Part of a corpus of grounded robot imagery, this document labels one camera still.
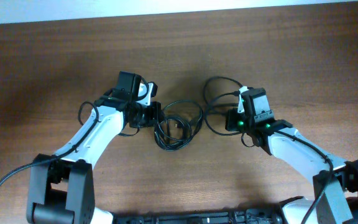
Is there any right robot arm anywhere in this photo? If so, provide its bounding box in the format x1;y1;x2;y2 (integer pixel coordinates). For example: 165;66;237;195
226;86;358;223

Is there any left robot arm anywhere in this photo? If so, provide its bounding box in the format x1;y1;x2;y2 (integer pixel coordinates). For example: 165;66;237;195
26;72;161;223

